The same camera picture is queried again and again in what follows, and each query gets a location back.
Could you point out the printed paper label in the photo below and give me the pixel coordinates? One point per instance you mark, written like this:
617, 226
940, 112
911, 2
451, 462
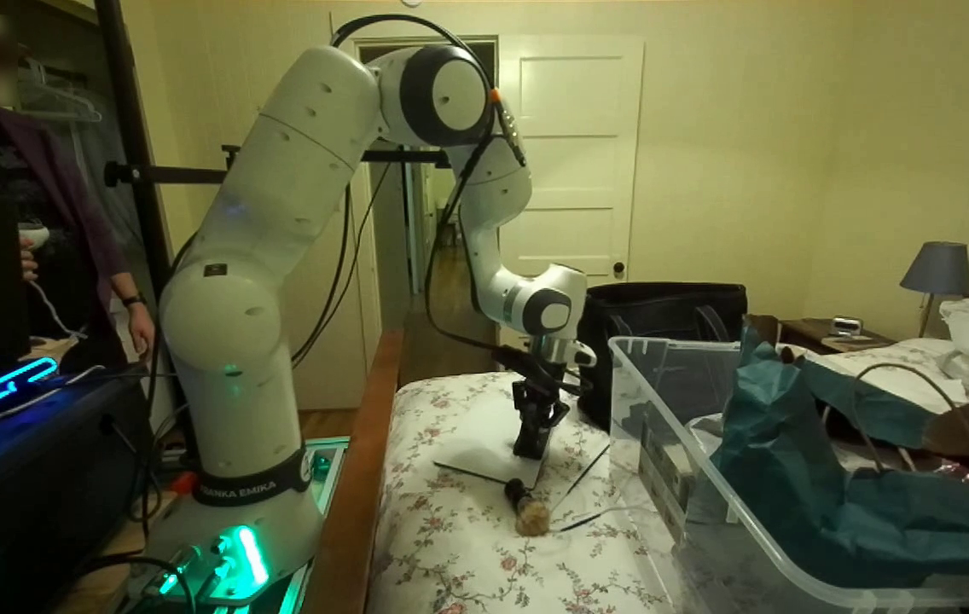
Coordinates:
663, 482

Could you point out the grey bedside lamp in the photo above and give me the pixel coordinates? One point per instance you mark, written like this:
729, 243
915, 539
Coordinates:
934, 271

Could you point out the white panel door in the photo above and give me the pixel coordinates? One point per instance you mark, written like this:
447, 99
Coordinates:
575, 136

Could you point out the black computer with blue light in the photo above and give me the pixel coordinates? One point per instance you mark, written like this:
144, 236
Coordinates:
43, 490

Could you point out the small shaving brush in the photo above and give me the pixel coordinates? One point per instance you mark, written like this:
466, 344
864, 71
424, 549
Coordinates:
531, 516

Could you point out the dark wooden nightstand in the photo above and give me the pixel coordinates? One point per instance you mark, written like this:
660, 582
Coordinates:
828, 334

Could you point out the wooden bed frame rail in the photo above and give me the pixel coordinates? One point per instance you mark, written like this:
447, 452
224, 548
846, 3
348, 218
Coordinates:
352, 490

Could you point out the green lit robot platform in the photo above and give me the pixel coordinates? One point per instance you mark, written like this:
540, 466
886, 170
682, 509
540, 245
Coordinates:
224, 566

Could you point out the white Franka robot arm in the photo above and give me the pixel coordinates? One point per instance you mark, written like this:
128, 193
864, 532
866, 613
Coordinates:
233, 341

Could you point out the clear plastic storage bin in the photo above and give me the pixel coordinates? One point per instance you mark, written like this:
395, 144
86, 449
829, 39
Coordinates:
665, 455

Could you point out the black camera stand pole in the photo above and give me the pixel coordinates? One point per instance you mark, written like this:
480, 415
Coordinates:
128, 112

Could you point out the floral bedsheet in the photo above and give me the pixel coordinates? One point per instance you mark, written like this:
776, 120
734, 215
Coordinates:
451, 548

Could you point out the black fabric bag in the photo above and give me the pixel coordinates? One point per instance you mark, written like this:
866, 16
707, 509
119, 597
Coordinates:
665, 318

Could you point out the white pad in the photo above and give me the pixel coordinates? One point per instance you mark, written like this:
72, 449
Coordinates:
486, 455

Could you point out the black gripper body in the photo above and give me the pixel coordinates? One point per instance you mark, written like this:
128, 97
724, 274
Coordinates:
540, 398

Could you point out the teal cloth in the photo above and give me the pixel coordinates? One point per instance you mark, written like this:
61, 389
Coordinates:
846, 511

